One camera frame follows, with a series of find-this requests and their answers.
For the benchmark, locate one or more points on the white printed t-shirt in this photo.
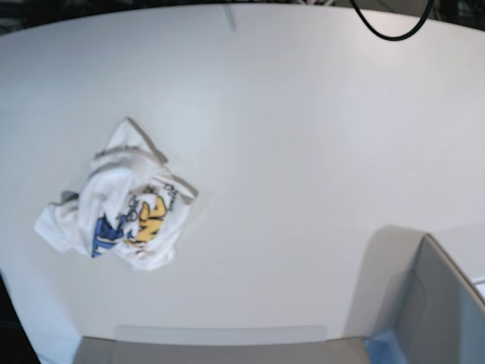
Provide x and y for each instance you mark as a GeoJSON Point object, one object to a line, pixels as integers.
{"type": "Point", "coordinates": [131, 205]}

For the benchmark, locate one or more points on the grey cardboard box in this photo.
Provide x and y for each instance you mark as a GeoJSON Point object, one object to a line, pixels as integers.
{"type": "Point", "coordinates": [417, 307]}

